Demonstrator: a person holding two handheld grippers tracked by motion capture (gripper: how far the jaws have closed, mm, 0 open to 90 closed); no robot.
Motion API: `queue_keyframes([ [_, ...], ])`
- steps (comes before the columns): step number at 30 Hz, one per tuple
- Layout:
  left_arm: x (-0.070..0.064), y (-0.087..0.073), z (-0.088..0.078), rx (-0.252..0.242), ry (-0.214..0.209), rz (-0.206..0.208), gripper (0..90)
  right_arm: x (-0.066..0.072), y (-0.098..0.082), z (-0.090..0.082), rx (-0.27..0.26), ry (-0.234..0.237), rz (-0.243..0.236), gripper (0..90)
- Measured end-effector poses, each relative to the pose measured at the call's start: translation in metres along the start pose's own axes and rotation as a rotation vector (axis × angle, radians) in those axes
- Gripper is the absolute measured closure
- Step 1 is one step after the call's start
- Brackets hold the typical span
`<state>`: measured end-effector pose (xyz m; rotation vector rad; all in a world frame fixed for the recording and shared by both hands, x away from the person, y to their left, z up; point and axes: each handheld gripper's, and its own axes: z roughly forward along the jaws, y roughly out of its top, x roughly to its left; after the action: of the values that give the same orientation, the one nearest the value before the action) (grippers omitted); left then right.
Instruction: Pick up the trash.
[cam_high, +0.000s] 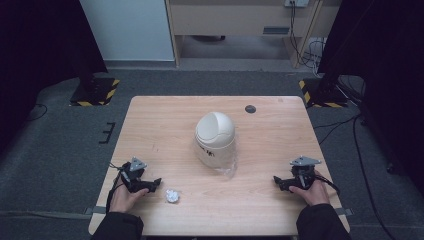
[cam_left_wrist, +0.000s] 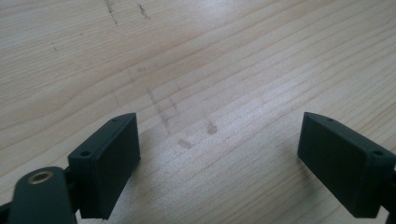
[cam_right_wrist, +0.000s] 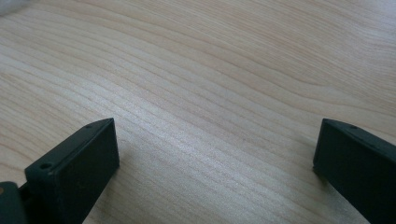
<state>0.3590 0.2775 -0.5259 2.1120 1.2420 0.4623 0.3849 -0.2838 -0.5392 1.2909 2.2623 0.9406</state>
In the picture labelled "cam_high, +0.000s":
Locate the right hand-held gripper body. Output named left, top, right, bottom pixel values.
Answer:
left=288, top=155, right=323, bottom=191

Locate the bundle of black wall cables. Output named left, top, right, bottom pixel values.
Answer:
left=289, top=2, right=328, bottom=70

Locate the grey power strip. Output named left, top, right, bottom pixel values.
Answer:
left=284, top=0, right=310, bottom=9

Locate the black yellow striped stand base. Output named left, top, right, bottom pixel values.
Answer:
left=68, top=76, right=121, bottom=108
left=298, top=77, right=350, bottom=110

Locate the light wooden desk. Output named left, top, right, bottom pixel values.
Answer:
left=165, top=0, right=342, bottom=70

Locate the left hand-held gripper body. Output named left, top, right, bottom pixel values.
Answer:
left=120, top=156, right=150, bottom=194

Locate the person's left hand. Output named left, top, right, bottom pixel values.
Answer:
left=108, top=182, right=150, bottom=215

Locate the white cabinet panel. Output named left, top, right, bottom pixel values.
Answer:
left=79, top=0, right=176, bottom=62

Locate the crumpled white paper ball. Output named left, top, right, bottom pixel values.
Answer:
left=165, top=188, right=181, bottom=205

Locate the short black floor cable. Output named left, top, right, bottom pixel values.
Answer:
left=25, top=102, right=49, bottom=123

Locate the black curtain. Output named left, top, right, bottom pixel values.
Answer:
left=317, top=0, right=424, bottom=196
left=0, top=0, right=109, bottom=153

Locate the white dome-lid trash bin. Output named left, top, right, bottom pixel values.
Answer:
left=193, top=111, right=237, bottom=170

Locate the long black floor cable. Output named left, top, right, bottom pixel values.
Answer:
left=313, top=112, right=398, bottom=240

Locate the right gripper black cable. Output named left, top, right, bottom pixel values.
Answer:
left=314, top=174, right=341, bottom=196

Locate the person's right hand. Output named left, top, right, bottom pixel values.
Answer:
left=288, top=171, right=331, bottom=207

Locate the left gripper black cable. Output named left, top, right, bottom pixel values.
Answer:
left=105, top=162, right=125, bottom=214

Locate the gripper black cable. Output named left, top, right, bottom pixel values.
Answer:
left=105, top=162, right=125, bottom=214
left=314, top=174, right=341, bottom=196

